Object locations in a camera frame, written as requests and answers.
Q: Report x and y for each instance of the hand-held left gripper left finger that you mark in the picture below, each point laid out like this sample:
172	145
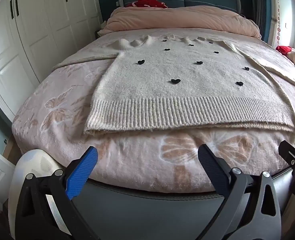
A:
82	173

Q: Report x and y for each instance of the small red item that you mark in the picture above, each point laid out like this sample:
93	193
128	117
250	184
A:
283	50

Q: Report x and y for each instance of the red cloth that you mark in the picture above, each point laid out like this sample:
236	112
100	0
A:
147	1

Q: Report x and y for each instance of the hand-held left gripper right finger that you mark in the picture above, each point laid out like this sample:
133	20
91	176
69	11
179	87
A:
212	170

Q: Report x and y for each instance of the white wardrobe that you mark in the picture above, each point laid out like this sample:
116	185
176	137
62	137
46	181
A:
42	30

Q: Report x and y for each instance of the cream sweater with black hearts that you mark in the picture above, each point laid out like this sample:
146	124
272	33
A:
175	100

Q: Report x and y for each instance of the grey curtain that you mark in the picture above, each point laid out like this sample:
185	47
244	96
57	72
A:
261	5

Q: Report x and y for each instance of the dark grey bed frame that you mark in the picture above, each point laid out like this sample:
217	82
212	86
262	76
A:
150	212

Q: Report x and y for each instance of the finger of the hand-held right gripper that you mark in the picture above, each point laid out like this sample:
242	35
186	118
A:
293	161

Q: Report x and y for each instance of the pink duvet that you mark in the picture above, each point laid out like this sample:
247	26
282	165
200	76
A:
175	20

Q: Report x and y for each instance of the bed with pink floral blanket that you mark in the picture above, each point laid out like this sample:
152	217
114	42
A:
62	120

